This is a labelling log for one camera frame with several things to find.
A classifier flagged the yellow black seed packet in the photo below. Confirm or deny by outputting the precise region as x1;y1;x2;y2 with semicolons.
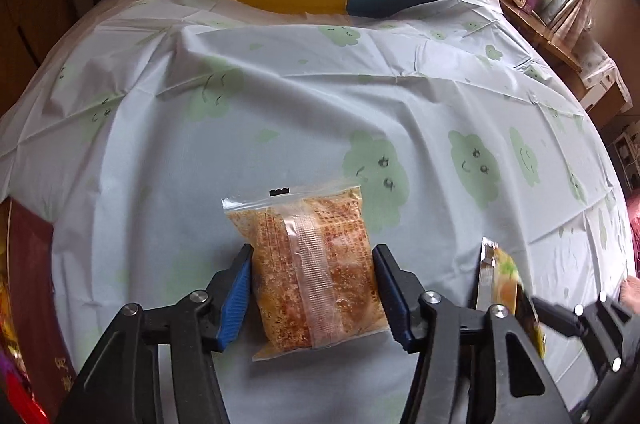
475;240;548;357

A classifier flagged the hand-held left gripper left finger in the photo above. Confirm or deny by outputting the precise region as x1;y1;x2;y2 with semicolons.
59;243;255;424

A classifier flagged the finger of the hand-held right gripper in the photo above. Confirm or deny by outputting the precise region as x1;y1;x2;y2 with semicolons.
531;294;632;375

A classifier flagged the white printed box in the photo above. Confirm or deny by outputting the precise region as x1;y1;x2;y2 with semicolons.
580;44;632;107

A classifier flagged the white storage rack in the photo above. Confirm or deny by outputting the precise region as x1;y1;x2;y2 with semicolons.
607;116;640;192

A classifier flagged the clear brown pastry packet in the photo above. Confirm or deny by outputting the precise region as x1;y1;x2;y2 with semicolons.
221;184;391;362

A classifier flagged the wooden bedside table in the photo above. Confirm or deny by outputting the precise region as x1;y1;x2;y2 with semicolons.
460;0;633;130

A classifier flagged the purple snack packet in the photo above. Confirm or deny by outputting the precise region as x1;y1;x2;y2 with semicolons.
0;349;18;380

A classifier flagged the dark red gold-lined box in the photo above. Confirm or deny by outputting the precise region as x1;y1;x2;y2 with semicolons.
0;196;76;424

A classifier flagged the wooden wardrobe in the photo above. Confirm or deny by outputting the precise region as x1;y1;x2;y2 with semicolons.
0;0;96;115

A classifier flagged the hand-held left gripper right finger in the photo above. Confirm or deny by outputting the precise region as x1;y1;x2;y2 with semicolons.
371;244;573;424

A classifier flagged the white cloud-print plastic sheet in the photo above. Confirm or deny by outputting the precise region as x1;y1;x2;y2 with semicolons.
0;0;636;424

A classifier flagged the person's bare foot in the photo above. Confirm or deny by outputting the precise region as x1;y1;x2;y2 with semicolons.
620;276;640;312

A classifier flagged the large red snack packet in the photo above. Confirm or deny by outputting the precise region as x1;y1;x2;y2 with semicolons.
0;369;51;424

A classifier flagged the grey-blue cushion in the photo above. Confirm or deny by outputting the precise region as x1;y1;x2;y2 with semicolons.
540;0;576;25

